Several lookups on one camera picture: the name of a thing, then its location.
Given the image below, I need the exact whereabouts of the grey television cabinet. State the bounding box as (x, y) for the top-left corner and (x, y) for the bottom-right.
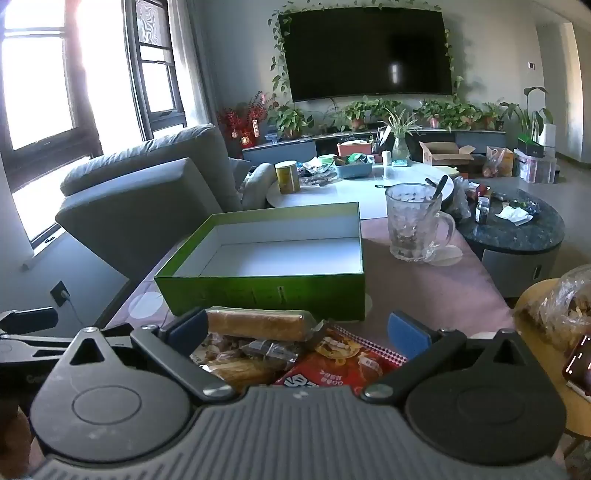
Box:
(241, 129), (507, 162)

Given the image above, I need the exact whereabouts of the clear plastic storage box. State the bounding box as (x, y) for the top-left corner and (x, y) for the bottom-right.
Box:
(513, 148), (558, 184)

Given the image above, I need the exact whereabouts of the smartphone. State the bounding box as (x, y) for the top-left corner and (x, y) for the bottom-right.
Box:
(562, 333), (591, 398)

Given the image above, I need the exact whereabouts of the pink dotted tablecloth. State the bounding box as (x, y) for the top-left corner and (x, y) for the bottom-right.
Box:
(95, 216), (518, 370)

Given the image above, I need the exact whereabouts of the round wooden side table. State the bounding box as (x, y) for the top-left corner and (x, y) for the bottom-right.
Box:
(512, 277), (591, 462)

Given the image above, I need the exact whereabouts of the red berry branch decoration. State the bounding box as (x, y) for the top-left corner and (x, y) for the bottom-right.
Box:
(217, 92), (273, 148)

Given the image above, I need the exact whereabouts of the green cardboard box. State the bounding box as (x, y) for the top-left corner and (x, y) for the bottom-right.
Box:
(154, 202), (366, 322)

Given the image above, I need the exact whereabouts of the clear plastic bag of nuts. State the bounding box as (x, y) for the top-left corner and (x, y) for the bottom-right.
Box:
(521, 264), (591, 354)

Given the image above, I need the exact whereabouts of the wall socket with plug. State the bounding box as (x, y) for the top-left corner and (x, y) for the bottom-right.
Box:
(50, 281), (72, 308)

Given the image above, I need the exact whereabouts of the row of potted green plants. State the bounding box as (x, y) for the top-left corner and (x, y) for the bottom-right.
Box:
(267, 96), (509, 140)

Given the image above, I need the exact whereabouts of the crumpled clear plastic bag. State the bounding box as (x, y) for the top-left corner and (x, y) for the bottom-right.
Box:
(445, 175), (476, 220)

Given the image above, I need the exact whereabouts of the dark framed window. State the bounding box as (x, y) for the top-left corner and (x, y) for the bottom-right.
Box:
(0, 0), (190, 252)

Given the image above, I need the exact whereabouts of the clear glass mug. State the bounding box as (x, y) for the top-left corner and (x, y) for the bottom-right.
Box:
(385, 183), (457, 263)

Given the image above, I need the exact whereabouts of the grey cushion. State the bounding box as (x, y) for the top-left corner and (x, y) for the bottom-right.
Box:
(241, 162), (277, 212)

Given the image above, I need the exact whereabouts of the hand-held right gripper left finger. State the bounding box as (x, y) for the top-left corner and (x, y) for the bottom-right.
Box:
(60, 308), (235, 401)

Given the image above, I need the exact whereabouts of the large-leaf plant in white pot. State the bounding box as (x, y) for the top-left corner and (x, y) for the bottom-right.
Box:
(501, 85), (557, 148)

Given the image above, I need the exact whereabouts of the spider plant in glass vase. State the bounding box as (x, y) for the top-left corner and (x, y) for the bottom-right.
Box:
(381, 108), (423, 161)

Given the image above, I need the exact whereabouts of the grey sofa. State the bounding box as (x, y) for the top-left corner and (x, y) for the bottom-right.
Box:
(54, 124), (244, 283)

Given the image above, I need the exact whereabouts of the dark marble coffee table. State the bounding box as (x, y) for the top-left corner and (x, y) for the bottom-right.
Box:
(455, 187), (566, 296)

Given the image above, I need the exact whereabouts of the pink storage box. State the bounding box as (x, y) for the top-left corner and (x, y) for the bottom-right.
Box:
(337, 141), (374, 158)

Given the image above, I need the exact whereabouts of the yellow snack packet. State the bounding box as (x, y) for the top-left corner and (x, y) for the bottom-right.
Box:
(201, 357), (273, 388)

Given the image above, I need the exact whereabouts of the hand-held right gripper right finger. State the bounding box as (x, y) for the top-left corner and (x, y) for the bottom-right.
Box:
(361, 313), (536, 402)

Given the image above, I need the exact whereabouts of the yellow canister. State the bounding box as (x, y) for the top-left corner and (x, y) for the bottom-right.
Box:
(275, 160), (302, 195)

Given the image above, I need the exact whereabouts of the open cardboard box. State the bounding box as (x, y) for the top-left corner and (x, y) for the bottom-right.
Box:
(419, 141), (476, 168)

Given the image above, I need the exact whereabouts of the orange plastic bag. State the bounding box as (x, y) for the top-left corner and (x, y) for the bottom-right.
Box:
(482, 147), (515, 178)

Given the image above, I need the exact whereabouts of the dark spoon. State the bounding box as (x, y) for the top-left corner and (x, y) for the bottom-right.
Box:
(418, 175), (450, 222)

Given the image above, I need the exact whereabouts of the clear brown pastry packet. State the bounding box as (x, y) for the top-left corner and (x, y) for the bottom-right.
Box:
(189, 335), (301, 370)

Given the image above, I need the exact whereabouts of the crumpled white tissue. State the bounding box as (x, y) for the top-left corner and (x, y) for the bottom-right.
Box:
(495, 205), (534, 227)

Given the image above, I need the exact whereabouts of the wall-mounted black television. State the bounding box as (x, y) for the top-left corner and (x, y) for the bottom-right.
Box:
(278, 7), (453, 103)

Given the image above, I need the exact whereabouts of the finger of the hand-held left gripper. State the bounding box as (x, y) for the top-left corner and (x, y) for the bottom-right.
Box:
(0, 308), (58, 334)
(0, 333), (74, 370)

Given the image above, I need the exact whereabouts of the green and black box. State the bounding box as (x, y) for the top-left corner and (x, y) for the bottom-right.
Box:
(517, 134), (550, 158)

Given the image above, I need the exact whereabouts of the sheer white curtain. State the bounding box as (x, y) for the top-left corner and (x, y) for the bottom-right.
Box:
(168, 0), (215, 127)

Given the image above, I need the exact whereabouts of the long bread packet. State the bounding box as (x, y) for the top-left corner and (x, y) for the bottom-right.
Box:
(205, 307), (324, 342)

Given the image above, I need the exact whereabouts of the red rice cracker packet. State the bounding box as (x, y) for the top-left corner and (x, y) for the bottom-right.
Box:
(274, 325), (409, 398)

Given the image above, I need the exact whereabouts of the blue plastic tray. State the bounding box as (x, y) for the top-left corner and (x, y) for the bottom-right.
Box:
(333, 159), (375, 178)

